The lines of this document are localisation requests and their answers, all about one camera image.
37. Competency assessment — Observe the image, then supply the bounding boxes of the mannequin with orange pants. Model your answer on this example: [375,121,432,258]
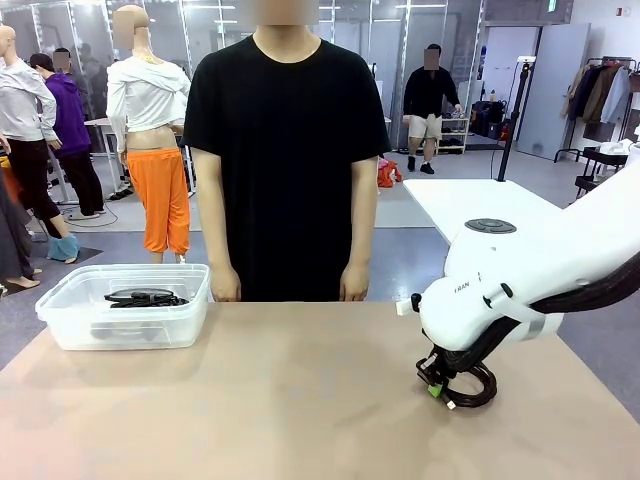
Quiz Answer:
[106,4,194,266]

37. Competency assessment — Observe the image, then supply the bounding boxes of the person in purple hoodie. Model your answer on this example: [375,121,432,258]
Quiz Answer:
[29,48,107,220]

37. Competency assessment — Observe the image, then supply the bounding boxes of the black utility cart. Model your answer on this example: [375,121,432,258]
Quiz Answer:
[567,142,631,207]

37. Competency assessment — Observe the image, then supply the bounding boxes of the person left forearm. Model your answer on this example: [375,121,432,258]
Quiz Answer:
[346,153,380,271]

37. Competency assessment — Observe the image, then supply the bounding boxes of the black power cable with plug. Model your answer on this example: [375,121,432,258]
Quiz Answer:
[103,286,176,310]

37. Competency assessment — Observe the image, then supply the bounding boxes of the orange red bag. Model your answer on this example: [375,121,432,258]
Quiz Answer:
[377,157,403,189]

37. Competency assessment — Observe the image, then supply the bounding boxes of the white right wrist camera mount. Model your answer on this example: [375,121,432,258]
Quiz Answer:
[396,293,426,317]

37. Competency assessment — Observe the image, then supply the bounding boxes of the white table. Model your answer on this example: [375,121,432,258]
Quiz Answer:
[402,178,596,247]

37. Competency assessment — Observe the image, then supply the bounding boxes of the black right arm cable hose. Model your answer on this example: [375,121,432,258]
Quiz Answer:
[429,257,640,381]

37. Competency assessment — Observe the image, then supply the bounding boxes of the black USB cable white tie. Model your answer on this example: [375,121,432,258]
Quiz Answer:
[417,362,500,412]

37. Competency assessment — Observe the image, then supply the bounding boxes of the white shoe rack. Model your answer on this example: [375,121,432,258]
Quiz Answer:
[433,114,471,155]

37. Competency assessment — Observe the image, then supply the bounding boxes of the black tripod pole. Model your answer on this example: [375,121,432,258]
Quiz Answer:
[496,56,537,183]

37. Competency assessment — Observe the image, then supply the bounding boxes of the person torso black t-shirt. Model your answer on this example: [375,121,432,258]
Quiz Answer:
[182,24,391,304]

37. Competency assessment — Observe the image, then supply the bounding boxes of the clothes rack with coats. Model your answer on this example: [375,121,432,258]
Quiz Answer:
[559,55,640,164]

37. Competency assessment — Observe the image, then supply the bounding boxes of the mannequin with grey top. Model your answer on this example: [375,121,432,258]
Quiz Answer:
[0,23,67,241]

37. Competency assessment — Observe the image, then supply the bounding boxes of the person right hand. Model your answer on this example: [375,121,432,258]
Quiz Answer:
[209,266,243,304]

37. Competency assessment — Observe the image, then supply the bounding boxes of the black bags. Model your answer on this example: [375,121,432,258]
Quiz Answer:
[471,99,510,140]

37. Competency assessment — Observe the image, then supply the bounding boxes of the person left hand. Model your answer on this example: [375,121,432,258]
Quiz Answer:
[339,263,372,303]

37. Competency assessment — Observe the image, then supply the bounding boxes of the person right forearm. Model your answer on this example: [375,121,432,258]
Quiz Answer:
[192,148,237,274]

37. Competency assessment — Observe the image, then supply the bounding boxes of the clear plastic storage container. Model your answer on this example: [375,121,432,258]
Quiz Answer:
[34,263,210,351]

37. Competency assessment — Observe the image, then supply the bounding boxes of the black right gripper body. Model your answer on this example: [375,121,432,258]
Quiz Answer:
[415,352,445,385]

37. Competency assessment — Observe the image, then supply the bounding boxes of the man in beige shorts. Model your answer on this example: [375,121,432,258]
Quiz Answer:
[402,42,464,175]

